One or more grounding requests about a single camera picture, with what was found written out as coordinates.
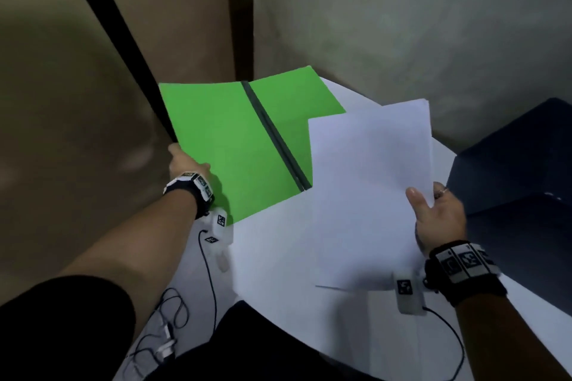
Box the dark folder spine bar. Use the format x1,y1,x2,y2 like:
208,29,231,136
240,80,313,192

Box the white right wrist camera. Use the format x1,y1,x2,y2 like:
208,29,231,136
393,271,428,316

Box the person's right hand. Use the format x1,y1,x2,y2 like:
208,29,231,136
406,182,468,257

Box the person's left hand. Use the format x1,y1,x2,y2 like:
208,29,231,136
167,143,212,184

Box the black wristband with markers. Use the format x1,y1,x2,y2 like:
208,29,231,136
163,172,215,220
424,240,508,308

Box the black left wristband with markers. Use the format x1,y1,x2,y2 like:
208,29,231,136
163,172,215,220

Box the dark blue chair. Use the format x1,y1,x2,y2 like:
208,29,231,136
447,97,572,317

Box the green folder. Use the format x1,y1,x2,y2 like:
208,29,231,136
158,65,347,226

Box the person's right forearm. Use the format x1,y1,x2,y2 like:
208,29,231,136
453,289,572,381

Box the white paper sheets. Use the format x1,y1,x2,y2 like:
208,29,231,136
307,99,435,292

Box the person's left forearm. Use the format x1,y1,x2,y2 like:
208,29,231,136
60,189,199,341

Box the white cable connector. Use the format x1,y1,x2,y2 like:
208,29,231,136
153,324,178,362

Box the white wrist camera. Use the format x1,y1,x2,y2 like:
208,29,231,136
205,208,234,273
393,271,428,316

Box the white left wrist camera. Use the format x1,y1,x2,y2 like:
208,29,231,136
205,208,234,273

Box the black left camera cable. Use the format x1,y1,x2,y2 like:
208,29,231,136
127,229,219,370

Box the black right wristband with markers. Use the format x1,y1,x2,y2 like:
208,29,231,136
424,240,508,308

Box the black pole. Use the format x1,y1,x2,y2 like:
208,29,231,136
54,0,179,144

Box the person's black shirt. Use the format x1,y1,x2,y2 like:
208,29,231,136
0,276,380,381

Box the black camera cable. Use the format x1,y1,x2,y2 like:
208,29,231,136
422,306,466,381
127,229,219,370

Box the black right camera cable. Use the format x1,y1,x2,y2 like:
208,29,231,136
422,306,466,381

